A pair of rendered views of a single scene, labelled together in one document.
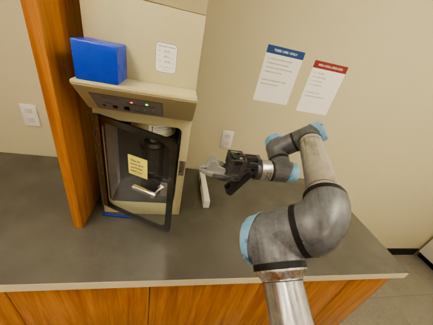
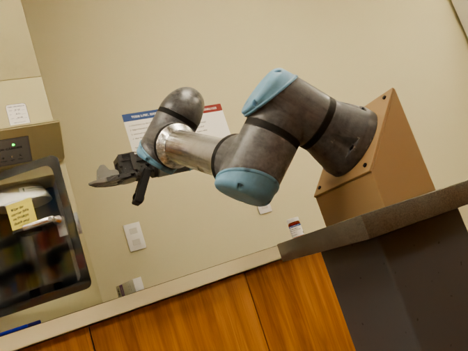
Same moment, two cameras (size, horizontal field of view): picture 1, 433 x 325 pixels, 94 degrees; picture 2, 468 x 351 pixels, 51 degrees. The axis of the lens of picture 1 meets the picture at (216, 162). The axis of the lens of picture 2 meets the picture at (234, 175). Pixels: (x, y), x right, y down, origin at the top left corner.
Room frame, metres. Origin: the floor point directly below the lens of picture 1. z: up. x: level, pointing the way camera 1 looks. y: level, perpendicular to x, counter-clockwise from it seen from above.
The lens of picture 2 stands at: (-0.91, -0.02, 0.93)
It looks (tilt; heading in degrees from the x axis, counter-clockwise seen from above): 10 degrees up; 347
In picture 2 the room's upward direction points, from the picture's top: 18 degrees counter-clockwise
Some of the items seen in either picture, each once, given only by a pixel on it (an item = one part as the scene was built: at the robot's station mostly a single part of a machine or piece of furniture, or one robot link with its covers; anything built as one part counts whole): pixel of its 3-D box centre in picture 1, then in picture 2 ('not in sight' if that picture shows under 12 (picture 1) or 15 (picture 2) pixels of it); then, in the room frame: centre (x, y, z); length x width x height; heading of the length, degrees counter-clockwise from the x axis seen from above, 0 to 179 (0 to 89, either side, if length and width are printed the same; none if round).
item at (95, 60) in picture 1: (102, 60); not in sight; (0.56, 0.35, 1.56); 0.10 x 0.10 x 0.09; 14
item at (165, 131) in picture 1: (153, 121); not in sight; (0.74, 0.28, 1.34); 0.18 x 0.18 x 0.05
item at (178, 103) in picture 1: (141, 102); (6, 148); (0.58, 0.26, 1.46); 0.32 x 0.12 x 0.10; 104
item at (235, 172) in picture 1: (241, 166); (135, 167); (0.61, -0.09, 1.31); 0.12 x 0.08 x 0.09; 105
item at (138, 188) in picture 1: (147, 188); (42, 223); (0.51, 0.20, 1.20); 0.10 x 0.05 x 0.03; 77
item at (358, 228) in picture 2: not in sight; (381, 219); (-0.01, -0.50, 0.92); 0.32 x 0.32 x 0.04; 10
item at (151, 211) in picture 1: (135, 178); (23, 235); (0.56, 0.27, 1.19); 0.30 x 0.01 x 0.40; 77
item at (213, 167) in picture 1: (212, 167); (103, 174); (0.56, 0.01, 1.30); 0.09 x 0.03 x 0.06; 105
